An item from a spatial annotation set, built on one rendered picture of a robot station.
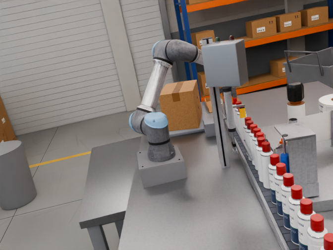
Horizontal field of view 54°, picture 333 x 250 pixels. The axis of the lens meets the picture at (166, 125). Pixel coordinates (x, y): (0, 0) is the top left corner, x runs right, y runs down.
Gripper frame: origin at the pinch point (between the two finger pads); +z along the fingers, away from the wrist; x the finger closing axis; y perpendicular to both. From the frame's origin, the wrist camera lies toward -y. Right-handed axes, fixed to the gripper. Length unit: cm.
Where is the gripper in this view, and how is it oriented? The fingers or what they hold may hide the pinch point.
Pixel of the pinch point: (226, 114)
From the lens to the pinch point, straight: 212.1
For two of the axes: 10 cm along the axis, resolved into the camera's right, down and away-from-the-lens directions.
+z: 0.5, 9.9, -1.4
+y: 10.0, -0.6, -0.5
